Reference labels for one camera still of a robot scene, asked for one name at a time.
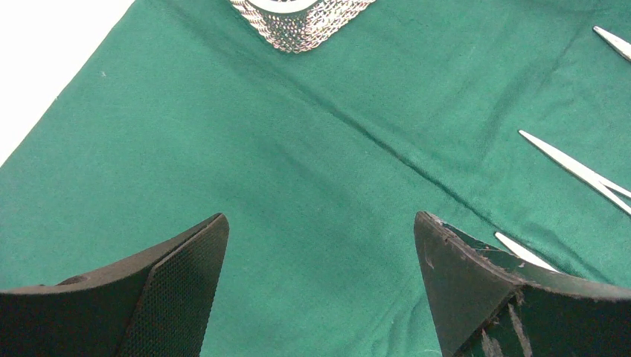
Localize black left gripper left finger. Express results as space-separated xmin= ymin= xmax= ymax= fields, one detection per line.
xmin=1 ymin=213 xmax=229 ymax=356

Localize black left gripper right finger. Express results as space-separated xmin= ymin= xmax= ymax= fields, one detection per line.
xmin=414 ymin=211 xmax=630 ymax=356

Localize surgical scissors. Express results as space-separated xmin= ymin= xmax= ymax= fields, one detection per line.
xmin=494 ymin=231 xmax=559 ymax=273

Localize dark green surgical drape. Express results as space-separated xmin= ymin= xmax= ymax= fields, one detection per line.
xmin=1 ymin=1 xmax=630 ymax=356

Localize surgical forceps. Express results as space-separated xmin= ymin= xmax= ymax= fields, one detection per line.
xmin=592 ymin=25 xmax=631 ymax=62

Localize metal mesh instrument tray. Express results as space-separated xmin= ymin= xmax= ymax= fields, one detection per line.
xmin=230 ymin=0 xmax=374 ymax=54

